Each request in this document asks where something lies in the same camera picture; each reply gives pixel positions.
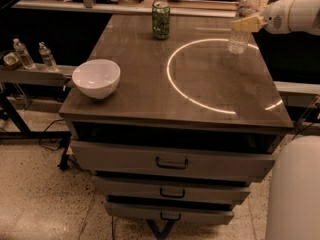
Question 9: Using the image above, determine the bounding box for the bottom grey drawer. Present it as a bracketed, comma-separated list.
[105, 202, 234, 225]

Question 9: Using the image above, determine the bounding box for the small dish on shelf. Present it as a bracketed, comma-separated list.
[0, 50, 21, 71]

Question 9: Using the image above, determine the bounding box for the clear plastic water bottle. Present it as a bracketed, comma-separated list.
[228, 0, 260, 55]

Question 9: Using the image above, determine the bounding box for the white ceramic bowl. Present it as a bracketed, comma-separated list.
[72, 59, 121, 99]

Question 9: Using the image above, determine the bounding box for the small water bottle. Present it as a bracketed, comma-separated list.
[39, 42, 58, 72]
[13, 38, 36, 70]

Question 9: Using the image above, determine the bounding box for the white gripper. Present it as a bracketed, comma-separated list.
[231, 0, 294, 34]

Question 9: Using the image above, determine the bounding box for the middle grey drawer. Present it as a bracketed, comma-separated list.
[92, 176, 250, 205]

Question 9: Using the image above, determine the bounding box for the black floor cable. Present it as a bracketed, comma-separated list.
[38, 118, 72, 172]

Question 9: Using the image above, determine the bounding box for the small water bottle right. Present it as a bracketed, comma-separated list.
[39, 42, 58, 72]

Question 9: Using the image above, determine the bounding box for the grey drawer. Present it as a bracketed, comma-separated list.
[105, 202, 234, 225]
[92, 176, 250, 205]
[71, 141, 275, 182]

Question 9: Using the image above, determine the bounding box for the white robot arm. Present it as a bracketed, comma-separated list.
[232, 0, 320, 240]

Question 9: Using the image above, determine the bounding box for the metal rail background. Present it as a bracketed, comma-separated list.
[13, 0, 288, 18]

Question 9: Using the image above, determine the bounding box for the black cable right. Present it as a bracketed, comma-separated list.
[291, 97, 320, 142]

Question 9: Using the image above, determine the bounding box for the green drink can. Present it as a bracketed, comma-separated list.
[152, 1, 170, 40]

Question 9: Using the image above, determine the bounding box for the small water bottle left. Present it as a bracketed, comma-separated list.
[13, 38, 36, 70]

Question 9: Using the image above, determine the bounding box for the grey side shelf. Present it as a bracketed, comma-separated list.
[0, 64, 75, 87]

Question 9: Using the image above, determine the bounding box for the grey drawer cabinet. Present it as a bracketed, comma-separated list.
[61, 15, 292, 212]

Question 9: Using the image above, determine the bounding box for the top grey drawer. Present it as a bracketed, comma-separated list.
[71, 141, 275, 182]

